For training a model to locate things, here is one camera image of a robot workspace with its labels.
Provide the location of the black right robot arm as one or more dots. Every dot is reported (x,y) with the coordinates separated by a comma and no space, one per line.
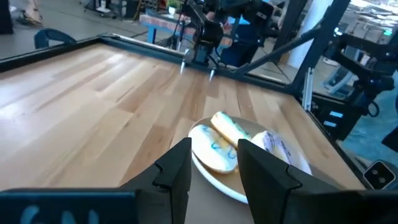
(255,12)

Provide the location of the round frosted cookie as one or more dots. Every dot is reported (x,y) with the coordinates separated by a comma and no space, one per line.
(211,149)

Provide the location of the beige round plate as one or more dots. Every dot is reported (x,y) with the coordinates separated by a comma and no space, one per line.
(230,183)

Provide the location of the black control box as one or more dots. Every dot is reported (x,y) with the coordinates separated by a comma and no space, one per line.
(335,118)

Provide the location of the pink chocolate-striped donut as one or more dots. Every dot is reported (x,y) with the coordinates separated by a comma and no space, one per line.
(273,146)

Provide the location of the white light bar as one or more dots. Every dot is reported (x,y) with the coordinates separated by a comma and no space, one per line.
(307,90)

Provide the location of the black square table-level camera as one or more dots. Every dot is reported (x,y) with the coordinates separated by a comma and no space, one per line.
(379,175)

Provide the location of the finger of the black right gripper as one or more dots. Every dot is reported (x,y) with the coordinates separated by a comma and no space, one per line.
(183,67)
(212,75)

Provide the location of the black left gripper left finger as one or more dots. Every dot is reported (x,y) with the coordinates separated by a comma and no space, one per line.
(149,199)

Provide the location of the black station frame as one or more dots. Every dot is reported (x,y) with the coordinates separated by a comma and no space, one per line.
(149,49)

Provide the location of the dark blue chair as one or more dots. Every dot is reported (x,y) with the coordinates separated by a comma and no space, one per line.
(53,35)

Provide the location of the small potted plant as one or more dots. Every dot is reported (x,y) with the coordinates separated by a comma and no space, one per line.
(173,7)

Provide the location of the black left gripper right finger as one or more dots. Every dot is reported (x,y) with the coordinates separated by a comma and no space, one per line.
(292,199)

